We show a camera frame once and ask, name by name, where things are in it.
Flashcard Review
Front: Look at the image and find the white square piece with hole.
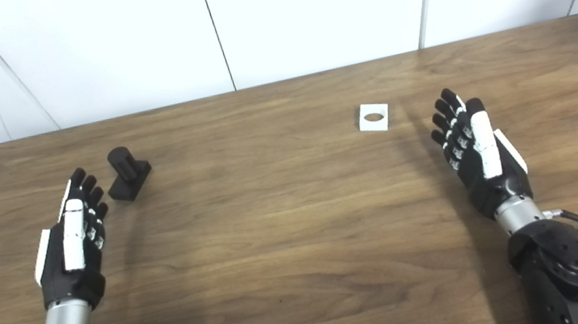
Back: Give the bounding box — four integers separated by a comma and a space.
355, 101, 394, 135

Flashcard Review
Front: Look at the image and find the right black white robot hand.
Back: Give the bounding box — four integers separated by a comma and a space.
424, 78, 537, 227

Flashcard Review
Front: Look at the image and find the black peg with square base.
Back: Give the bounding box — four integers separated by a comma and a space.
101, 142, 157, 206

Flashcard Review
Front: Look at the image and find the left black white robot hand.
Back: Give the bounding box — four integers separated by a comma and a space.
19, 164, 125, 318

